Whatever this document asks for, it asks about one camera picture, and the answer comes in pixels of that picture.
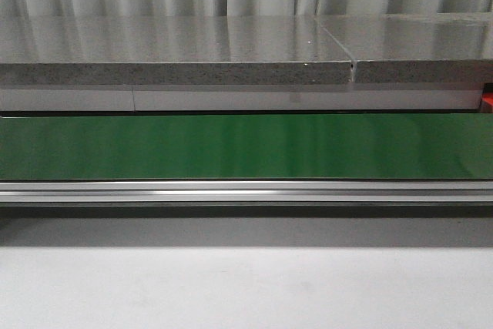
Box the green conveyor belt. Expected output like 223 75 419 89
1 113 492 181

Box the aluminium conveyor side rail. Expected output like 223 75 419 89
1 180 492 205

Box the grey speckled stone slab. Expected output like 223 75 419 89
1 16 351 86

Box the red object at edge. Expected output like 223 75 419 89
479 92 493 113

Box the white cabinet panel under slab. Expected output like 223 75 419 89
1 84 483 112

